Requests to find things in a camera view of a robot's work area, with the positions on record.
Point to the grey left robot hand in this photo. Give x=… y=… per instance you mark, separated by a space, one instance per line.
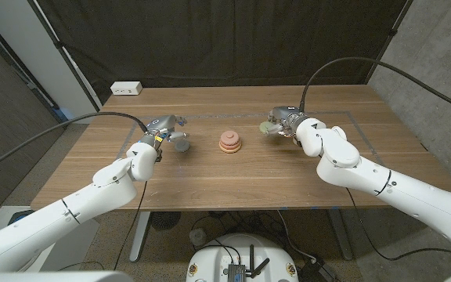
x=159 y=125

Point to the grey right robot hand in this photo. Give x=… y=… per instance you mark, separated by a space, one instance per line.
x=286 y=117

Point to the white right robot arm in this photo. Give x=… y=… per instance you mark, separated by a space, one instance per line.
x=386 y=184

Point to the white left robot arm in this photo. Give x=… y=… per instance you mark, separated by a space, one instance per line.
x=61 y=219

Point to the white power strip box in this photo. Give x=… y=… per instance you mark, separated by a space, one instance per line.
x=126 y=87

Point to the round black floor fan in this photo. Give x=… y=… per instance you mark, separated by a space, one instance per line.
x=165 y=220

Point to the black curtain backdrop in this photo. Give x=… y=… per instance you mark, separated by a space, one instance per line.
x=225 y=39

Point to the white table leg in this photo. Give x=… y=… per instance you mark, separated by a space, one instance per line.
x=139 y=239

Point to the black backdrop stand pole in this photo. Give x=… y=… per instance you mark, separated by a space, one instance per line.
x=390 y=37
x=65 y=55

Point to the round grey floor object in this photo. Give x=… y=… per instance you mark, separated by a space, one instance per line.
x=198 y=237

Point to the grey table leg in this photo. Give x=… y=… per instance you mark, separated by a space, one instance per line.
x=341 y=235

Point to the white robot torso base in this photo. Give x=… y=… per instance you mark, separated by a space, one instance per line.
x=210 y=258

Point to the black power brick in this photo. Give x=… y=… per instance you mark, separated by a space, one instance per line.
x=319 y=272

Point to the grey radio module with antennas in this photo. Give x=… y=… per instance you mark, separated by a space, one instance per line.
x=236 y=272

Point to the blue foot pedal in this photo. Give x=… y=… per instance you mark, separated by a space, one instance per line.
x=21 y=214

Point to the white robot chest cover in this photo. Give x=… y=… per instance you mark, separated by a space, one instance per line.
x=53 y=277

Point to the black metal frame bar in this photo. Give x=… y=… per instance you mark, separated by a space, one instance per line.
x=33 y=88

